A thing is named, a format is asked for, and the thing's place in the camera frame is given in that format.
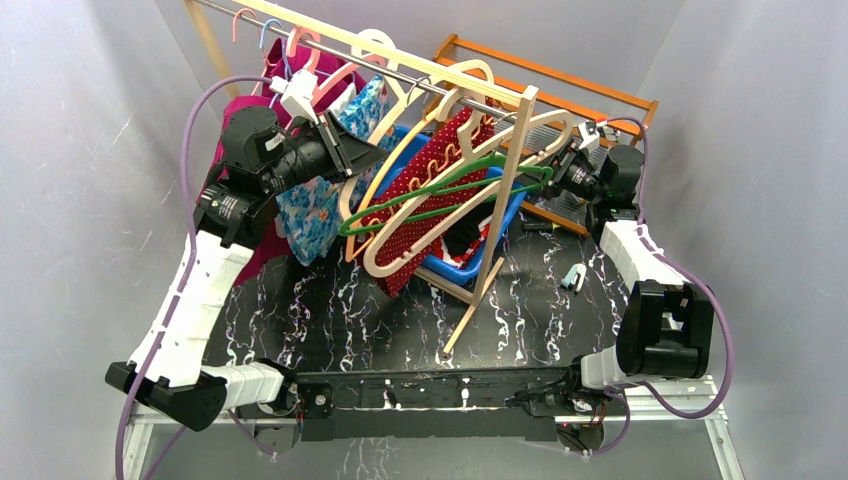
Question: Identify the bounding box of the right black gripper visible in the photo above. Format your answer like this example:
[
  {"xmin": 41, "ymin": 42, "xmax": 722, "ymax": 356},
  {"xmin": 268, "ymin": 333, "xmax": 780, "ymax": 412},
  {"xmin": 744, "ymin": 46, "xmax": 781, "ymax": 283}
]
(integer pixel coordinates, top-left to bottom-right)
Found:
[{"xmin": 506, "ymin": 132, "xmax": 607, "ymax": 203}]

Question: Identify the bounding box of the green velvet hanger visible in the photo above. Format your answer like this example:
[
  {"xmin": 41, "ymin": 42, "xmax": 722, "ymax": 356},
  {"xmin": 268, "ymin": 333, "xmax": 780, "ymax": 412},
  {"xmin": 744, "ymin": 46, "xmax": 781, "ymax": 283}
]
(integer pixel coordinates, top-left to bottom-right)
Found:
[{"xmin": 337, "ymin": 152, "xmax": 556, "ymax": 238}]

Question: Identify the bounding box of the cream wooden hanger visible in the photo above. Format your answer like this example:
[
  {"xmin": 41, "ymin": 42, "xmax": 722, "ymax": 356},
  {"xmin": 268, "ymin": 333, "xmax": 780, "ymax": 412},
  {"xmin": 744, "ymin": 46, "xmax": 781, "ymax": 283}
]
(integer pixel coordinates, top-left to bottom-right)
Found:
[
  {"xmin": 338, "ymin": 29, "xmax": 494, "ymax": 220},
  {"xmin": 341, "ymin": 109, "xmax": 574, "ymax": 278}
]

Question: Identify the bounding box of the black garment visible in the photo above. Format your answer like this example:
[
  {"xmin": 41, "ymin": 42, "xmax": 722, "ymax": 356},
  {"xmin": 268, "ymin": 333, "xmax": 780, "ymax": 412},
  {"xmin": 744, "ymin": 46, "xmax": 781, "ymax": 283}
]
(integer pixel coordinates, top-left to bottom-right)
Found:
[{"xmin": 443, "ymin": 215, "xmax": 492, "ymax": 264}]

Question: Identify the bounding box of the white red poppy garment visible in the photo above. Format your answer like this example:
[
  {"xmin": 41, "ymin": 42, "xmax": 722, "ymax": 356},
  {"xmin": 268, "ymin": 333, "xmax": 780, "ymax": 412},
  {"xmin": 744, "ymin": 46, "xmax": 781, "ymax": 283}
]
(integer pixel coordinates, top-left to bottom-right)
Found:
[{"xmin": 441, "ymin": 224, "xmax": 489, "ymax": 269}]

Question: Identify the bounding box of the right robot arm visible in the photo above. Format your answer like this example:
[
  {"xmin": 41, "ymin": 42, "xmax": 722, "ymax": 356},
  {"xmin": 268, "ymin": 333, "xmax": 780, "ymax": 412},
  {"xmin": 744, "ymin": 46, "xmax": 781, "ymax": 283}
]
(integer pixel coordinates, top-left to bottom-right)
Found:
[{"xmin": 545, "ymin": 145, "xmax": 714, "ymax": 414}]

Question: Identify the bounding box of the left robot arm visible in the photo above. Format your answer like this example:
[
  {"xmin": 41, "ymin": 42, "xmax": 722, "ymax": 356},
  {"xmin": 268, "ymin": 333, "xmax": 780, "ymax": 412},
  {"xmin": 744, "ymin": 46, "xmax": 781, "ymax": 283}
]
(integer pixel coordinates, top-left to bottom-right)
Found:
[{"xmin": 105, "ymin": 106, "xmax": 387, "ymax": 432}]

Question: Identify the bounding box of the black yellow marker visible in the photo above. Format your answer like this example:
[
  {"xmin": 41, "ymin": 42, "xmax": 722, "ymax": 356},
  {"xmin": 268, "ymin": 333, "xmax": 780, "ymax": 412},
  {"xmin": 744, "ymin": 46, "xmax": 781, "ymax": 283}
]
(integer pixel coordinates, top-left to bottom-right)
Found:
[{"xmin": 522, "ymin": 222, "xmax": 559, "ymax": 233}]

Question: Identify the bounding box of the blue floral garment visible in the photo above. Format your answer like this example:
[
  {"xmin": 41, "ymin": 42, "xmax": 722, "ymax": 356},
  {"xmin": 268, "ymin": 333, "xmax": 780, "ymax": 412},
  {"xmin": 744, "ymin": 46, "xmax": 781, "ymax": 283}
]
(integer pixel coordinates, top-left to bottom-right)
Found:
[{"xmin": 277, "ymin": 75, "xmax": 392, "ymax": 266}]

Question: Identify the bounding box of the blue plastic bin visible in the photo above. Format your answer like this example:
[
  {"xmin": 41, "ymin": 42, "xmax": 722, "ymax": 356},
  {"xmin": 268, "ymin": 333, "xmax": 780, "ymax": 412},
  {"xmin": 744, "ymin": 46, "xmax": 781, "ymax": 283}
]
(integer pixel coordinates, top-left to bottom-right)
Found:
[{"xmin": 375, "ymin": 132, "xmax": 494, "ymax": 286}]

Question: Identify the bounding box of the wooden clothes rack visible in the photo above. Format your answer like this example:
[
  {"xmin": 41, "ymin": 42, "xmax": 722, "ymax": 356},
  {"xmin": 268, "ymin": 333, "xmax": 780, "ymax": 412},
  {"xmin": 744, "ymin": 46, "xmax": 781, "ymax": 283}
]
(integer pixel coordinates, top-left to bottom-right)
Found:
[{"xmin": 182, "ymin": 0, "xmax": 539, "ymax": 357}]

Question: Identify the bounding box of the magenta garment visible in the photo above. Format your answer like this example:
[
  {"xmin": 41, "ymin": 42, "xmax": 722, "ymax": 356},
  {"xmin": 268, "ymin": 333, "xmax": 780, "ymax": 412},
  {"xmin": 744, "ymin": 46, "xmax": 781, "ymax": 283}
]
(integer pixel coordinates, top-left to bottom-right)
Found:
[{"xmin": 222, "ymin": 38, "xmax": 366, "ymax": 286}]

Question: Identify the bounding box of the white plastic clip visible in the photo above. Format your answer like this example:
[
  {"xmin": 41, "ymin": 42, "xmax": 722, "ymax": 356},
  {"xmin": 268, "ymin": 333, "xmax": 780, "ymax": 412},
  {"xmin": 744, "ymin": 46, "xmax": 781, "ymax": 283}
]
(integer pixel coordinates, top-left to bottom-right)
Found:
[{"xmin": 560, "ymin": 263, "xmax": 588, "ymax": 295}]

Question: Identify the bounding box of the orange wooden shoe rack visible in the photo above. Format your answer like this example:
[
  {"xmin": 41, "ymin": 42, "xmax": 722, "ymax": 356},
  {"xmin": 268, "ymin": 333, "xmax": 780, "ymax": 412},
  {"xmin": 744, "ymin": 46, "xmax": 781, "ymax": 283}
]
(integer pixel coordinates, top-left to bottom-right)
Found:
[{"xmin": 432, "ymin": 34, "xmax": 659, "ymax": 237}]

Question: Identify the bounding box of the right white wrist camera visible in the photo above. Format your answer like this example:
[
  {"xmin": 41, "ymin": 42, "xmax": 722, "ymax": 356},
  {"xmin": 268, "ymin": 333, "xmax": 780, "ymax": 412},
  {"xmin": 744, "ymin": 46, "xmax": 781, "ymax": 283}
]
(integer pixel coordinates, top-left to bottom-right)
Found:
[{"xmin": 576, "ymin": 119, "xmax": 608, "ymax": 155}]

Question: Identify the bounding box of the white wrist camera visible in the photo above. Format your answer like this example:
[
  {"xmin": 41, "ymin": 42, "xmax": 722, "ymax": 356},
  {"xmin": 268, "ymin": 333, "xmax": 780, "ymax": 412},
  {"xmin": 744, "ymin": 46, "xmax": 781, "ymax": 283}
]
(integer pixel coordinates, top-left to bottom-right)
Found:
[
  {"xmin": 269, "ymin": 69, "xmax": 318, "ymax": 123},
  {"xmin": 576, "ymin": 119, "xmax": 608, "ymax": 155}
]

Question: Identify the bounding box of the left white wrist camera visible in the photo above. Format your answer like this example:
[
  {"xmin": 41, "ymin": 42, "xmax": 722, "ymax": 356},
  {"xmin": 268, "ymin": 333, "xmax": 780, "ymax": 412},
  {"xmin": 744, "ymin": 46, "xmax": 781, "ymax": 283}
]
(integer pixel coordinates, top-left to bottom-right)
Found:
[{"xmin": 269, "ymin": 69, "xmax": 318, "ymax": 123}]

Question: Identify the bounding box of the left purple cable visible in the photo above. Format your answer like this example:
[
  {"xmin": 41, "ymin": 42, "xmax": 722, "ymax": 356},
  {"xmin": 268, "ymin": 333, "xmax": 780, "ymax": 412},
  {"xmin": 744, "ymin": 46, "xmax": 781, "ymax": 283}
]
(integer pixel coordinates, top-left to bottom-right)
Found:
[{"xmin": 113, "ymin": 74, "xmax": 276, "ymax": 480}]

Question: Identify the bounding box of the black base frame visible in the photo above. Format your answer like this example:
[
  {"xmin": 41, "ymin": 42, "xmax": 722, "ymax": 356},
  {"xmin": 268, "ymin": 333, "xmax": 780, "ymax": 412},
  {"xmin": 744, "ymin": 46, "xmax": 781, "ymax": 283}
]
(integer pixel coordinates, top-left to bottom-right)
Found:
[{"xmin": 231, "ymin": 360, "xmax": 637, "ymax": 458}]

